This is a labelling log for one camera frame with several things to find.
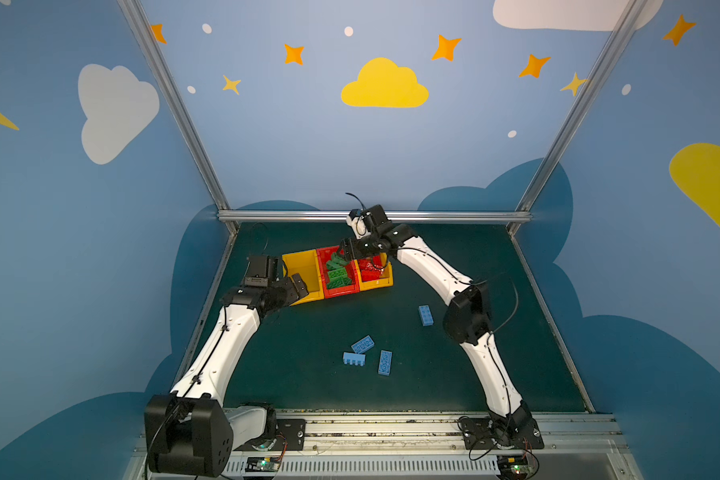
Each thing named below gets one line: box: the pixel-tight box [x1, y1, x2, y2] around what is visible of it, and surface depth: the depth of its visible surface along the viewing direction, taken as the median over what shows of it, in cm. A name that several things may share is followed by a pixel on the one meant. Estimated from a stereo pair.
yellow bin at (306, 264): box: [282, 249, 325, 307], surface depth 104 cm
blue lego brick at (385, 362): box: [378, 350, 393, 376], surface depth 89 cm
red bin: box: [316, 245, 360, 299], surface depth 101 cm
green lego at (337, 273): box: [328, 267, 348, 280], surface depth 103 cm
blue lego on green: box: [343, 352, 366, 366], surface depth 87 cm
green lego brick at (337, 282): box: [327, 276, 352, 290], surface depth 103 cm
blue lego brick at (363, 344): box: [351, 335, 375, 354], surface depth 91 cm
